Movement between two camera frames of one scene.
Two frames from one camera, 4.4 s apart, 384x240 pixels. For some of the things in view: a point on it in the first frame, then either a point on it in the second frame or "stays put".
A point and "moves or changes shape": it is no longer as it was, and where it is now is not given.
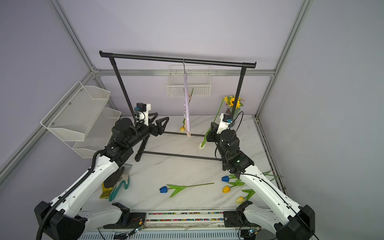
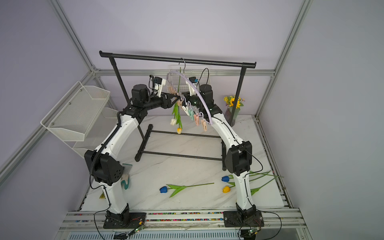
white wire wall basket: x=199 y=80 stays put
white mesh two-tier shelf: x=82 y=120 stays put
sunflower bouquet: x=230 y=101 stays put
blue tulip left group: x=164 y=189 stays put
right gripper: x=211 y=138 to x=188 y=97
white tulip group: x=202 y=145 to x=175 y=112
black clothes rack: x=244 y=65 stays put
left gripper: x=159 y=129 to x=167 y=103
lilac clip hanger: x=186 y=97 moves or changes shape
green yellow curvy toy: x=124 y=177 stays put
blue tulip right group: x=232 y=179 stays put
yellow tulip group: x=182 y=129 moves or changes shape
